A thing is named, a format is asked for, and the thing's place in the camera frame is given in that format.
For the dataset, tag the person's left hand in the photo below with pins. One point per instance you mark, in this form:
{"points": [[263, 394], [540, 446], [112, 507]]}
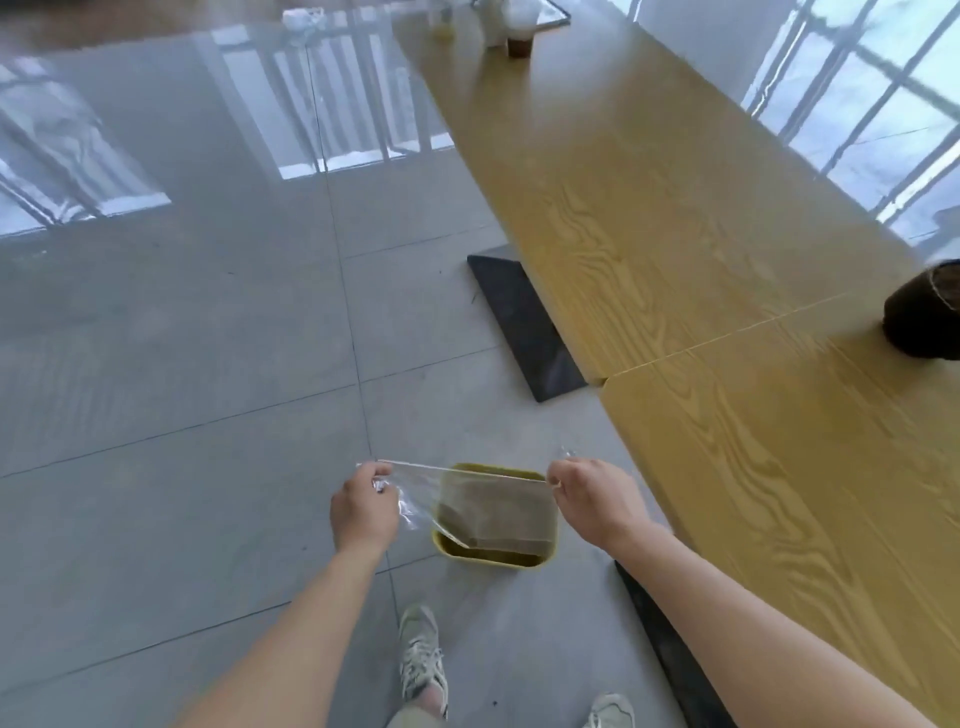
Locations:
{"points": [[364, 514]]}

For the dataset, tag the black table base plate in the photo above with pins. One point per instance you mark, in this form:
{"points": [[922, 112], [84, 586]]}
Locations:
{"points": [[525, 322], [671, 660]]}

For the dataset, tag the person's right shoe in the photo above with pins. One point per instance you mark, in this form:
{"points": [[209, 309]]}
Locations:
{"points": [[609, 712]]}

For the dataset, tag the person's right forearm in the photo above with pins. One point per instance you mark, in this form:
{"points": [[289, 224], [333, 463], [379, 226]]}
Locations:
{"points": [[750, 637]]}

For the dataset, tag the white crumpled paper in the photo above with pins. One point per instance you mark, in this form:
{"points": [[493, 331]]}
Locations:
{"points": [[304, 22]]}

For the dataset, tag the person's left fingers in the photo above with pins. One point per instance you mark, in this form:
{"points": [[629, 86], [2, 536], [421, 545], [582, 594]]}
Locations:
{"points": [[381, 477]]}

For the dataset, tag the person's right hand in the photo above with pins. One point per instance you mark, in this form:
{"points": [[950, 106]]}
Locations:
{"points": [[600, 502]]}

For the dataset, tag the person's left leg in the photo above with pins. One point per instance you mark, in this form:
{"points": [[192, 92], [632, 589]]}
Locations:
{"points": [[420, 711]]}

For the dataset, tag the clear plastic bag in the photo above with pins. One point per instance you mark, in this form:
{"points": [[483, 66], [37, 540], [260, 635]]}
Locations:
{"points": [[480, 506]]}

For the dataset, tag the dark framed tray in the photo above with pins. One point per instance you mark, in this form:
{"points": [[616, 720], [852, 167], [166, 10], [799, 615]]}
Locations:
{"points": [[551, 16]]}

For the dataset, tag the dark brown round pot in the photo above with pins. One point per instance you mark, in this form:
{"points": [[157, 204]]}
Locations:
{"points": [[924, 315]]}

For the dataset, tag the person's left forearm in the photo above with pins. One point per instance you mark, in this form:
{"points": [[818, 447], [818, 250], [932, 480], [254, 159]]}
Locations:
{"points": [[292, 641]]}

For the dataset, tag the person's right fingers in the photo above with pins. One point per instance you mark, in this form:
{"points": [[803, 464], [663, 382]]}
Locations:
{"points": [[559, 480]]}

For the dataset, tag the wooden long table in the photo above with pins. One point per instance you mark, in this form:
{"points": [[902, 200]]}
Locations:
{"points": [[712, 247]]}

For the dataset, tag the person's left shoe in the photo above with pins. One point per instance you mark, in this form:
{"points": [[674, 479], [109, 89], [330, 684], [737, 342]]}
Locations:
{"points": [[422, 651]]}

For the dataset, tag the yellow waste bin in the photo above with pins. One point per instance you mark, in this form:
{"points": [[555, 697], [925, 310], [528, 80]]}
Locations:
{"points": [[499, 547]]}

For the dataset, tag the person's shoe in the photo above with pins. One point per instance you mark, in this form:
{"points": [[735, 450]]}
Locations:
{"points": [[422, 651], [609, 712]]}

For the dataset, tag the clear cup with dark drink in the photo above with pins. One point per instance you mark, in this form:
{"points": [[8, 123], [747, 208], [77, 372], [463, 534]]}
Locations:
{"points": [[520, 34]]}

